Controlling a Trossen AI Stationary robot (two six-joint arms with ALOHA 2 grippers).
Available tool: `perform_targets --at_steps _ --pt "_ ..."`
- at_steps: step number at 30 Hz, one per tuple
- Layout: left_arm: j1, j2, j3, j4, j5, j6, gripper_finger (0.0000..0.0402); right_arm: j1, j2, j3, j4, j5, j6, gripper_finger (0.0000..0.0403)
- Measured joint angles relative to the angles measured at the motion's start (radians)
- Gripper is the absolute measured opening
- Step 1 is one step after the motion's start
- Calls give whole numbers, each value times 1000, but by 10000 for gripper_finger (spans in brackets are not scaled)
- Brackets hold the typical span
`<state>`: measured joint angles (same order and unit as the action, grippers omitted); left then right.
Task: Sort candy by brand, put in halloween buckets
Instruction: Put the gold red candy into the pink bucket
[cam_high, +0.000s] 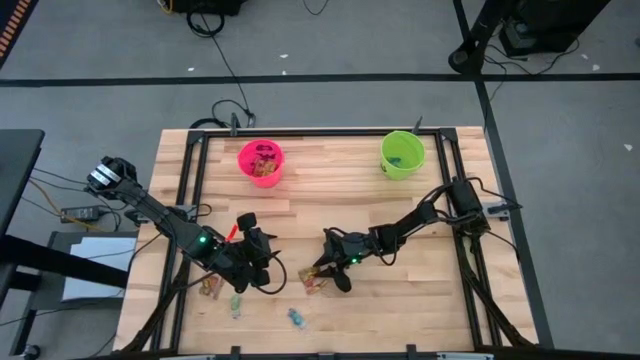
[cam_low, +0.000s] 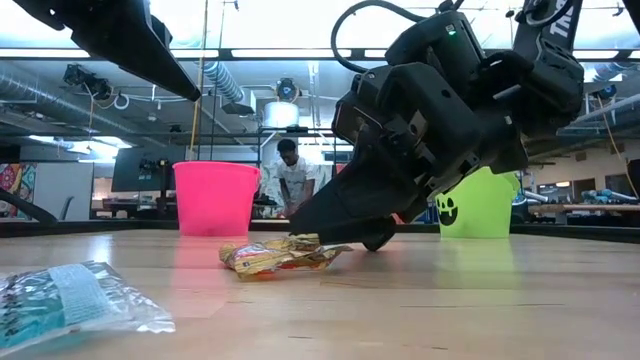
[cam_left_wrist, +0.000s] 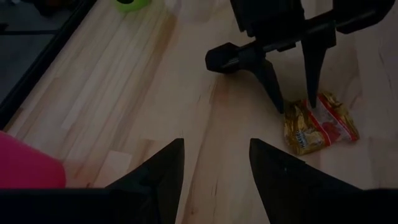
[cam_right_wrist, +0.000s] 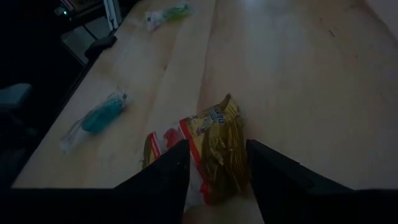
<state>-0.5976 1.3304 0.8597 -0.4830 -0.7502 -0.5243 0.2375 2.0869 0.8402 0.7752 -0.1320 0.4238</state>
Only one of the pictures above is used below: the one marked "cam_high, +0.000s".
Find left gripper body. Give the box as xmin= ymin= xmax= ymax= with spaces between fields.
xmin=222 ymin=239 xmax=264 ymax=294

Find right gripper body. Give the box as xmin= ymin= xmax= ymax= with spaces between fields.
xmin=333 ymin=228 xmax=376 ymax=271

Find black stand pole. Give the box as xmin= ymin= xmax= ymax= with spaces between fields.
xmin=448 ymin=0 xmax=521 ymax=75

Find black desk beam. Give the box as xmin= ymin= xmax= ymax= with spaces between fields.
xmin=0 ymin=234 xmax=129 ymax=290

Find black equipment box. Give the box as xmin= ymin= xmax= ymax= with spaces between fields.
xmin=499 ymin=0 xmax=612 ymax=57

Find black floor equipment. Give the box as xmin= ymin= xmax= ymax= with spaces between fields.
xmin=167 ymin=0 xmax=249 ymax=16

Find black metal table frame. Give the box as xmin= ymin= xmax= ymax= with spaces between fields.
xmin=117 ymin=126 xmax=544 ymax=360

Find orange striped dark rug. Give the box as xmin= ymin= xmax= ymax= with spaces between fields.
xmin=0 ymin=0 xmax=40 ymax=69

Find black power adapter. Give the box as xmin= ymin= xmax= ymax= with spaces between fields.
xmin=60 ymin=205 xmax=101 ymax=224

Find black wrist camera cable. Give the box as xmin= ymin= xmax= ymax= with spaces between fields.
xmin=257 ymin=247 xmax=289 ymax=296

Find white board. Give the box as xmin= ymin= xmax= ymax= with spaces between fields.
xmin=60 ymin=234 xmax=139 ymax=303

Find black floor cable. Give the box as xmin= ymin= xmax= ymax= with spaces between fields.
xmin=185 ymin=10 xmax=257 ymax=129

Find green plastic halloween bucket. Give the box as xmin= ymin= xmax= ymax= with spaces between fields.
xmin=380 ymin=129 xmax=427 ymax=181

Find pink plastic halloween bucket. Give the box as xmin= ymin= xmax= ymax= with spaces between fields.
xmin=236 ymin=138 xmax=286 ymax=190

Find black desk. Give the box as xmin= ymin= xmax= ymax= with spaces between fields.
xmin=0 ymin=128 xmax=46 ymax=236

